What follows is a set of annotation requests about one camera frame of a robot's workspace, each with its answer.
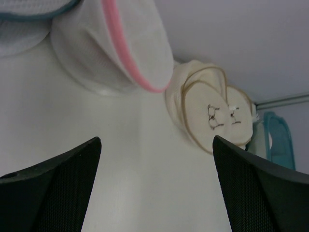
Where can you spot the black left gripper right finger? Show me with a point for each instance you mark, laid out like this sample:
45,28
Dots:
260,196

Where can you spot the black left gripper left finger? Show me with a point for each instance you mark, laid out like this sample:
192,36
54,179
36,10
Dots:
51,196

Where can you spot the white pink-zip mesh laundry bag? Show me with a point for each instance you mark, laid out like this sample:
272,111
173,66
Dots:
112,47

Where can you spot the beige round laundry bag rear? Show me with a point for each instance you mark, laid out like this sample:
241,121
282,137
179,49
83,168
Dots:
240,106

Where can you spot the beige round laundry bag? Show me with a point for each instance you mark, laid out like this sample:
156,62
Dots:
196,101
240,106

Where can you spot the beige round laundry bag front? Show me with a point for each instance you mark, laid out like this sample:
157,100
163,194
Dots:
196,101

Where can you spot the white blue-trim flat laundry bag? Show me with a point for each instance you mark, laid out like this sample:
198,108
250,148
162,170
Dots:
25,23

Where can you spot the teal plastic basket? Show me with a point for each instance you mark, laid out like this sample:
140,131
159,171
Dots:
278,141

